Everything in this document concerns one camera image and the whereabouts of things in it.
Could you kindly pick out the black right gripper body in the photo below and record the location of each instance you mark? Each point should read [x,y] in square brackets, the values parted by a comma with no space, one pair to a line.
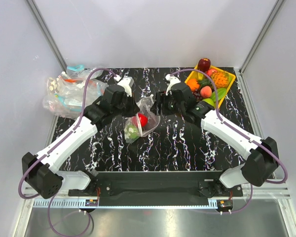
[169,106]

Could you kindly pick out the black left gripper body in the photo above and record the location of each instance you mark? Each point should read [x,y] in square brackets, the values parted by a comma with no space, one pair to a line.
[127,108]

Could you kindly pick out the bright red apple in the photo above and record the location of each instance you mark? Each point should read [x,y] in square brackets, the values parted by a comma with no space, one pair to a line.
[143,120]

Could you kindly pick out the wrinkled green round fruit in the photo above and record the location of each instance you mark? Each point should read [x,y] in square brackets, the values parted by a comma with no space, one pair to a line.
[131,131]

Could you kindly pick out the clear zip top bag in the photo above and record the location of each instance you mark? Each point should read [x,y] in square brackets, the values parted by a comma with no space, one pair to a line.
[145,104]

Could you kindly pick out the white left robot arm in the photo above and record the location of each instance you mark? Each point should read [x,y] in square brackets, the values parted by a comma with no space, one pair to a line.
[41,171]

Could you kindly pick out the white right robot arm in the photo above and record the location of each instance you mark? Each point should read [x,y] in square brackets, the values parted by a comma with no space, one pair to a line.
[259,154]

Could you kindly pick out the pile of clear zip bags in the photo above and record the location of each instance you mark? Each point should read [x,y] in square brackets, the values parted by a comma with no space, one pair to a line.
[65,93]

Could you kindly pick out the dark purple grape bunch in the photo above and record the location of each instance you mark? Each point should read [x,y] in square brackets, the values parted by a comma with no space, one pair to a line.
[197,96]

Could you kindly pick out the orange fruit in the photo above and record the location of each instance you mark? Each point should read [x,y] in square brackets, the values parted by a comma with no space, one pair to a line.
[193,84]

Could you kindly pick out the pink peach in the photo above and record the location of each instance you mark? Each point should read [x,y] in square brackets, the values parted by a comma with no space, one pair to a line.
[206,92]

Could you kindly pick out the smooth green apple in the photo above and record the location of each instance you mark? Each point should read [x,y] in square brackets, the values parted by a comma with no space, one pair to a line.
[209,101]

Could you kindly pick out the yellow plastic fruit tray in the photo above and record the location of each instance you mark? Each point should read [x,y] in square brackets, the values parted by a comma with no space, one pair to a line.
[203,81]

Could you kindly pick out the green star fruit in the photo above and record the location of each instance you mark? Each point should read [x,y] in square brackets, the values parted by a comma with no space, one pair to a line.
[219,94]

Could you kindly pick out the dark red apple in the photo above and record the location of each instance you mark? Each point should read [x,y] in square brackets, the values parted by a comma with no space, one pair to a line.
[204,64]

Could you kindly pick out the orange pineapple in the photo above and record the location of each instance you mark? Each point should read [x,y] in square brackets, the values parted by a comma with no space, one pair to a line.
[220,79]

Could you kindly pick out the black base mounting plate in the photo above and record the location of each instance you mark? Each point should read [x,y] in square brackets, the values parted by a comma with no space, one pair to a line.
[203,183]

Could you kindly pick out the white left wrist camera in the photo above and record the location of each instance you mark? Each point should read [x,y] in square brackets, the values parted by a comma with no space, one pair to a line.
[126,83]

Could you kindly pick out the aluminium frame rail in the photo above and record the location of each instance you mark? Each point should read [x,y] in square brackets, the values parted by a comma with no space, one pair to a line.
[201,200]

